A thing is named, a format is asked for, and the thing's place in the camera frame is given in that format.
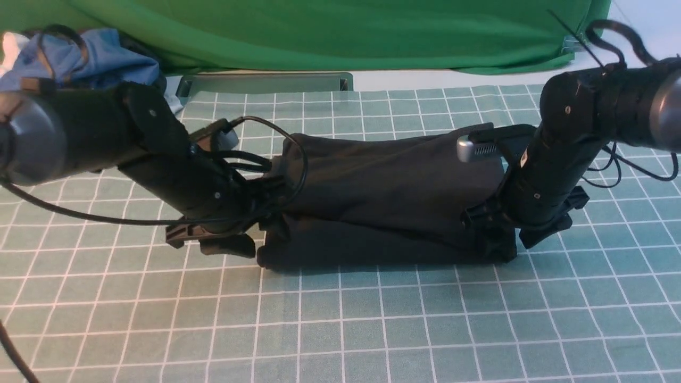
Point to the dark gray long-sleeve top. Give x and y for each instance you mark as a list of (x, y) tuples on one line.
[(390, 202)]

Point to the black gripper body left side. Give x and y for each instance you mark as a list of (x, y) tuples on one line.
[(214, 199)]

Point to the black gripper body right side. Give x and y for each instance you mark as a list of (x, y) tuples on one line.
[(543, 169)]

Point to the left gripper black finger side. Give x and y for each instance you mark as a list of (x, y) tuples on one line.
[(240, 245)]

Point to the green backdrop cloth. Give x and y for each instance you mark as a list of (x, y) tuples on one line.
[(480, 37)]

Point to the blue crumpled garment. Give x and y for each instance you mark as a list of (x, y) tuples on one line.
[(108, 62)]

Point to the silver wrist camera right side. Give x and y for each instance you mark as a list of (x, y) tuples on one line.
[(474, 151)]

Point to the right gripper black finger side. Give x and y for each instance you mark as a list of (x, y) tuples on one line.
[(532, 237), (496, 244)]

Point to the green checkered tablecloth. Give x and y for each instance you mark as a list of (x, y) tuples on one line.
[(90, 302)]

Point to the silver binder clip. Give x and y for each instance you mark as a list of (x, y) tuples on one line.
[(573, 44)]

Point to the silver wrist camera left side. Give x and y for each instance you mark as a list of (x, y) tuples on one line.
[(217, 136)]

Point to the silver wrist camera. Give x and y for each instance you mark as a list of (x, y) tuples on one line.
[(474, 151), (217, 136)]

